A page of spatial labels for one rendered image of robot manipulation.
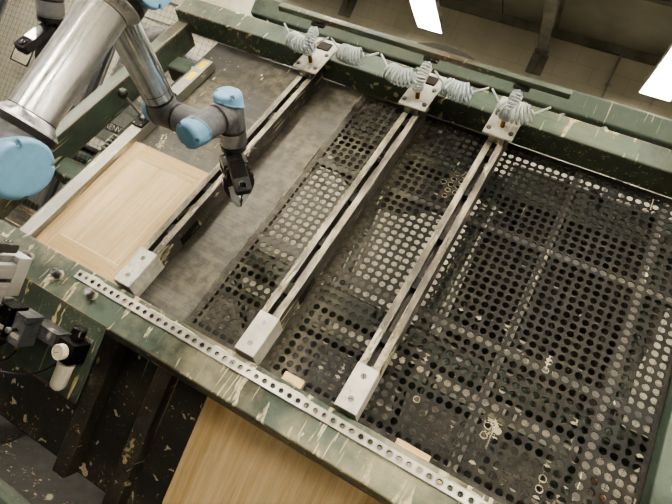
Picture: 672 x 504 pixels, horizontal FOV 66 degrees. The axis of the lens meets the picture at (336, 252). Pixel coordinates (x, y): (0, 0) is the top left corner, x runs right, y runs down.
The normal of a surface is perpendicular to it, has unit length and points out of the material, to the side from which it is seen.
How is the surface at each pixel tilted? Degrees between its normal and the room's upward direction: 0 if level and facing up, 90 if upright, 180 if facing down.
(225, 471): 90
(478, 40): 90
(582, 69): 90
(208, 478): 90
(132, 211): 58
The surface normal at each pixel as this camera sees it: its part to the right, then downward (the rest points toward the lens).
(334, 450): -0.05, -0.55
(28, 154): 0.76, 0.50
